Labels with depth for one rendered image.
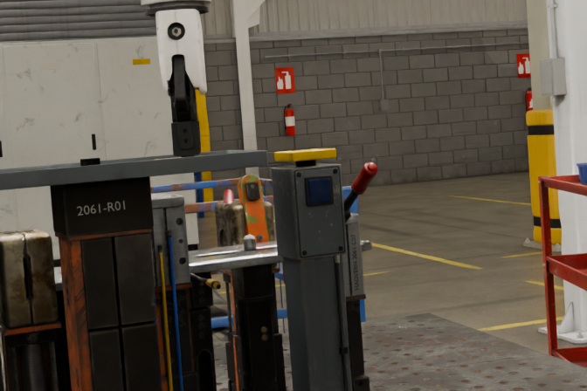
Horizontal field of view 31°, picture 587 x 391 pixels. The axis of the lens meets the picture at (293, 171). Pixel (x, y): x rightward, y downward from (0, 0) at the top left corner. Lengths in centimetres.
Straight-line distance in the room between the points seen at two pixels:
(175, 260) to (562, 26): 416
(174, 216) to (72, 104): 809
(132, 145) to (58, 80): 86
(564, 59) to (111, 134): 512
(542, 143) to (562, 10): 331
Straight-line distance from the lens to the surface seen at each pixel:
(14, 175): 115
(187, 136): 126
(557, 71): 536
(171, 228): 139
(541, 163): 862
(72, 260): 120
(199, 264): 153
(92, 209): 120
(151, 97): 958
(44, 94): 944
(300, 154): 128
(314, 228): 129
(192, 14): 124
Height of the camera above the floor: 120
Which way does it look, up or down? 3 degrees down
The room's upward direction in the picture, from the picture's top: 4 degrees counter-clockwise
